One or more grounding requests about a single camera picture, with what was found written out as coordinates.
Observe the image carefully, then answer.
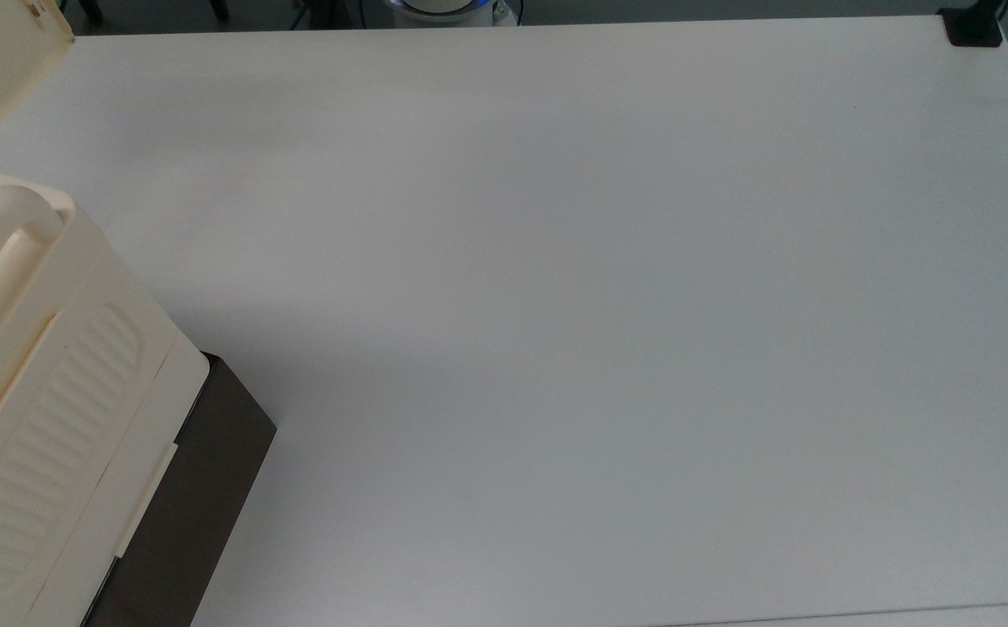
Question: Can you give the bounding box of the dark stand behind table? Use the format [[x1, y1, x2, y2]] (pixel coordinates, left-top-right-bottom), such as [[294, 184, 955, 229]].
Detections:
[[299, 0, 350, 29]]

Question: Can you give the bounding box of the dark brown cabinet panel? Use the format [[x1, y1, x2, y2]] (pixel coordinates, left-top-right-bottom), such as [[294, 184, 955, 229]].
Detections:
[[79, 352, 278, 627]]

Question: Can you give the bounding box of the cream cabinet latch strip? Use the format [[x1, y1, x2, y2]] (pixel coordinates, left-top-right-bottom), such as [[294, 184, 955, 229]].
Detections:
[[114, 442, 179, 559]]

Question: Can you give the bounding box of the cream plastic cabinet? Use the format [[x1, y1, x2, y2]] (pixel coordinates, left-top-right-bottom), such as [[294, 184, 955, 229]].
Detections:
[[0, 158, 211, 627]]

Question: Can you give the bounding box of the white robot base blue ring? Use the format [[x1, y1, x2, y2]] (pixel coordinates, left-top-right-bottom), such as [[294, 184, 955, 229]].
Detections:
[[382, 0, 522, 28]]

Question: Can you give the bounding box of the black table clamp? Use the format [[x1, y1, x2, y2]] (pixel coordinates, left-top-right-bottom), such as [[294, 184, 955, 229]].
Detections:
[[938, 0, 1008, 48]]

